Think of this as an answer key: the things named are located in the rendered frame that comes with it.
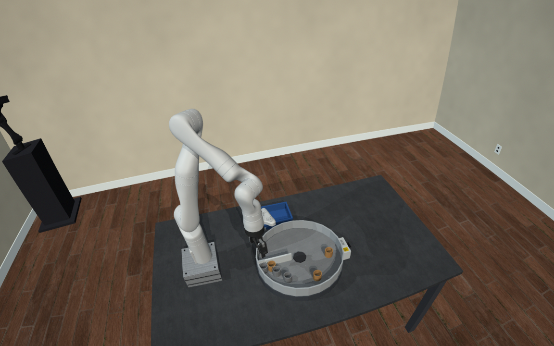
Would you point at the blue crate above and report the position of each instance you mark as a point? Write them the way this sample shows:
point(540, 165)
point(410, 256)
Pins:
point(280, 212)

